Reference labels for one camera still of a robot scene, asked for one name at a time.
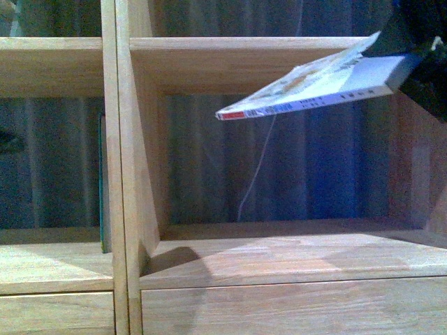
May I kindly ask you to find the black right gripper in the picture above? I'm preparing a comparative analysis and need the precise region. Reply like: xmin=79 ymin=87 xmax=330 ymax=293
xmin=364 ymin=0 xmax=446 ymax=122

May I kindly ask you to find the white blue paperback book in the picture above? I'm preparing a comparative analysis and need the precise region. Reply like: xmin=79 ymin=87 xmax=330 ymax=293
xmin=215 ymin=32 xmax=421 ymax=121

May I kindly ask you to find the dark curtain behind shelf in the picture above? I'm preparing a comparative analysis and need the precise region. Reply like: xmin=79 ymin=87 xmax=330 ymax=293
xmin=1 ymin=1 xmax=392 ymax=229

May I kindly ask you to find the light wooden bookshelf unit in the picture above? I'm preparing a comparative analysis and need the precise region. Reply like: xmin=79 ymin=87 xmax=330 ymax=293
xmin=1 ymin=1 xmax=446 ymax=334

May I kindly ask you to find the upper right wooden drawer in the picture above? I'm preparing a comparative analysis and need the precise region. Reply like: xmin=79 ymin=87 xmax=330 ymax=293
xmin=142 ymin=277 xmax=446 ymax=334

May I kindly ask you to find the wooden drawer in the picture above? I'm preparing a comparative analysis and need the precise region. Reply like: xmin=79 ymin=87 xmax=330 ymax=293
xmin=142 ymin=277 xmax=446 ymax=334
xmin=1 ymin=292 xmax=115 ymax=334

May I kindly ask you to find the thin green-cover book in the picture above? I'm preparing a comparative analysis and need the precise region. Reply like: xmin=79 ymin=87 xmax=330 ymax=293
xmin=98 ymin=114 xmax=112 ymax=253

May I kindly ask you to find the upper left wooden drawer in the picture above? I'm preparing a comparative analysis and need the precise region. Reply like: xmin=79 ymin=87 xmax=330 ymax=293
xmin=1 ymin=292 xmax=115 ymax=334

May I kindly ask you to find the thin white hanging cable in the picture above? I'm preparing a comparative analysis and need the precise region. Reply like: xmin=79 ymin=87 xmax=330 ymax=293
xmin=236 ymin=114 xmax=277 ymax=223

